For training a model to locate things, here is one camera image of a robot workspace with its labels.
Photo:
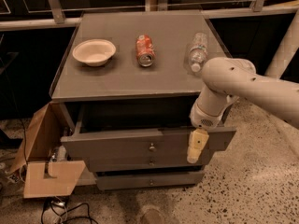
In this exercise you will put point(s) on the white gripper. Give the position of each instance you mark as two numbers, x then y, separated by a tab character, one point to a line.
202	118

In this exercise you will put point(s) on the grey top drawer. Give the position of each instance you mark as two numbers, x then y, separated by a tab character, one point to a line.
115	131

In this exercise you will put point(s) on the grey drawer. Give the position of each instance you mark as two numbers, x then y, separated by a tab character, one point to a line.
149	180
137	163
115	131

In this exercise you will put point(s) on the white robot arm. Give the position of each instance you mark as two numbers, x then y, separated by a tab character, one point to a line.
224	81

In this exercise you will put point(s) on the grey drawer cabinet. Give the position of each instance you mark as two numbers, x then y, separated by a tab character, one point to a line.
123	81

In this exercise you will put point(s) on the grey bottom drawer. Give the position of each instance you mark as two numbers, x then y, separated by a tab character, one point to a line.
149	180

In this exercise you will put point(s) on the grey middle drawer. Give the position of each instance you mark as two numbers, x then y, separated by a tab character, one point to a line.
137	163

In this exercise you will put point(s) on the open cardboard box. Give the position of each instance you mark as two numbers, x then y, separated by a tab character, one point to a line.
45	178

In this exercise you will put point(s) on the clear plastic water bottle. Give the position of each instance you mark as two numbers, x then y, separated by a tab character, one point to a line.
198	52

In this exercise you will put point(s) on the orange soda can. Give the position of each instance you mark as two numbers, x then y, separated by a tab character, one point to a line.
145	54

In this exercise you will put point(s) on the white paper bowl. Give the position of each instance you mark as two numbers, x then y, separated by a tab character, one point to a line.
94	52

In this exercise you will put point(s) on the items inside cardboard box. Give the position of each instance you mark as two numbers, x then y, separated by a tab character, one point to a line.
57	151

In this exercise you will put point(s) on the metal window railing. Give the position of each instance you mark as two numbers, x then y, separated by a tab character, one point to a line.
34	14

